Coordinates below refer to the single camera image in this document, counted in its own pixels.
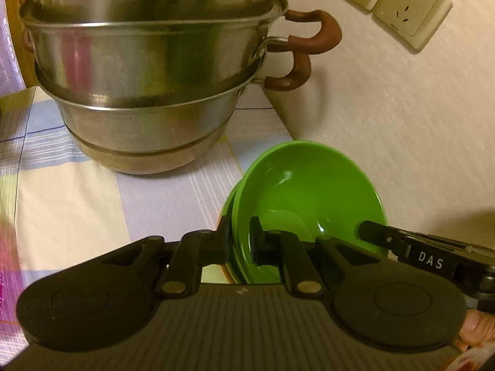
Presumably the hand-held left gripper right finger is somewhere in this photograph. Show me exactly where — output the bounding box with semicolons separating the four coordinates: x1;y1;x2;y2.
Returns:
249;216;386;296

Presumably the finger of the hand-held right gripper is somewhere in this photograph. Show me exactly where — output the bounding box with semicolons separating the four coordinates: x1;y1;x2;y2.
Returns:
358;220;406;259

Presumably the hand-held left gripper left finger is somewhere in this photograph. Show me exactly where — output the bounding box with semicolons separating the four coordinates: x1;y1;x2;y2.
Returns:
101;214;230;299

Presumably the green plastic bowl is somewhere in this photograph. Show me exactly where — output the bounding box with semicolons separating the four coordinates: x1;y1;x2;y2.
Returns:
220;177;248;284
232;141;388;284

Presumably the person's right hand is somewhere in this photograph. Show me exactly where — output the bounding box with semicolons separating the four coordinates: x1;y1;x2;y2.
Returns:
455;308;495;353

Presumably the checked pastel tablecloth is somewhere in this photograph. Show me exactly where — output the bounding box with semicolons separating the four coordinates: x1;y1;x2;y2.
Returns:
0;85;295;319

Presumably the stainless steel steamer pot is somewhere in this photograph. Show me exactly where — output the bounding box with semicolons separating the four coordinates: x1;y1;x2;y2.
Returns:
17;0;343;175

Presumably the pink lace curtain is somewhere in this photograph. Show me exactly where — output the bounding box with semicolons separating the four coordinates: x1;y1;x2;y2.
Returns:
0;4;28;98

